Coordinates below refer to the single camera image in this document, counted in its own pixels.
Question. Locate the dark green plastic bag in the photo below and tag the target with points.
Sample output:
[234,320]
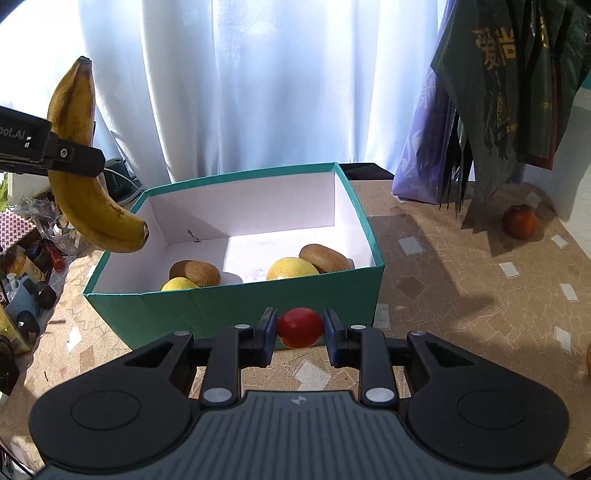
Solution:
[508,83]

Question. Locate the white curtain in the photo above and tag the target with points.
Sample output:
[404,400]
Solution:
[254,83]

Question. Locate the red dotted box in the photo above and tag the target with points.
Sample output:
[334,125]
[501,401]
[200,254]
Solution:
[16,226]

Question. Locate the green cardboard box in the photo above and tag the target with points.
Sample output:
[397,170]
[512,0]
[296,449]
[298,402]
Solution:
[184,314]

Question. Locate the glass bowl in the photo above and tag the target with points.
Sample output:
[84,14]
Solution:
[60,230]

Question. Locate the red apple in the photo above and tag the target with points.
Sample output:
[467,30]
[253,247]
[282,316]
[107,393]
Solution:
[520,221]

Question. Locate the red cherry tomato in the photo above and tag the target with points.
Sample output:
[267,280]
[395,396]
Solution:
[300,327]

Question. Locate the yellow banana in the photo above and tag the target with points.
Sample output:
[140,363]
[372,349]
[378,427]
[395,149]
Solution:
[92,217]

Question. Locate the blue ribbed basket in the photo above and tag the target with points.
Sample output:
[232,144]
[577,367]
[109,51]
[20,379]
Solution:
[21,300]

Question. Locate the black roller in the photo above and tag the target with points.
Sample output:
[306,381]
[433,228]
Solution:
[27,324]

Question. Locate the purple bag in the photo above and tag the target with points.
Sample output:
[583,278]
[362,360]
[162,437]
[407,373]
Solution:
[422,152]

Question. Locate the black round lid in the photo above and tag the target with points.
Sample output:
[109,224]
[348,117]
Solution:
[44,293]

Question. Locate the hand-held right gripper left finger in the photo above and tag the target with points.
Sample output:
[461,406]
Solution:
[268,337]

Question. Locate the yellow carton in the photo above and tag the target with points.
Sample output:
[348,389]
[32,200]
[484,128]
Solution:
[7,330]

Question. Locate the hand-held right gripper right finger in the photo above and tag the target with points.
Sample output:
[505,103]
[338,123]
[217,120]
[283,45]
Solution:
[333,337]

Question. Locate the yellow apple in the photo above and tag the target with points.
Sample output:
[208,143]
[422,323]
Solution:
[291,269]

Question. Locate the yellow lemon left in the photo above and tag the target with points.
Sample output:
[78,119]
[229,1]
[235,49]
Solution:
[179,284]

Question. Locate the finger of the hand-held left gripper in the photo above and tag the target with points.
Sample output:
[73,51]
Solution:
[74,157]

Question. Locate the brown kiwi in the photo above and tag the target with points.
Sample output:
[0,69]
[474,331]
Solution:
[196,272]
[325,258]

